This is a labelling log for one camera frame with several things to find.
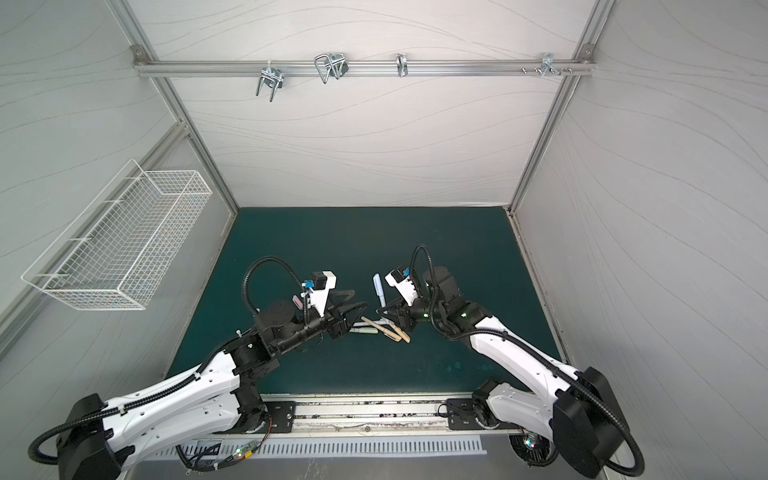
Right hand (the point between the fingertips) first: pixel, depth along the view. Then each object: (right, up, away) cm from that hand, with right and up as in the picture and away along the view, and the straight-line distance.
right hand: (386, 302), depth 76 cm
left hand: (-5, +3, -7) cm, 9 cm away
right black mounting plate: (+19, -28, -3) cm, 34 cm away
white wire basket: (-63, +14, -8) cm, 65 cm away
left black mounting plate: (-26, -28, -2) cm, 38 cm away
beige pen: (+4, -12, +12) cm, 17 cm away
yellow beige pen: (0, -12, +12) cm, 17 cm away
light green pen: (-5, -11, +12) cm, 17 cm away
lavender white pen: (-2, +4, -4) cm, 6 cm away
